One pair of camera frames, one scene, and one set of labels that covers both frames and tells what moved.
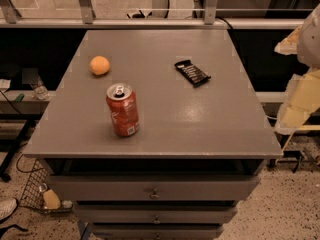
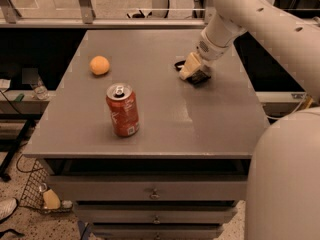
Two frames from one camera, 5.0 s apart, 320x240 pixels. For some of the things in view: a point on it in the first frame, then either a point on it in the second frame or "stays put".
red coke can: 122,103 stays put
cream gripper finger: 289,45 -> 209,47
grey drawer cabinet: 154,135 stays put
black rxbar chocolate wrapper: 191,72 stays put
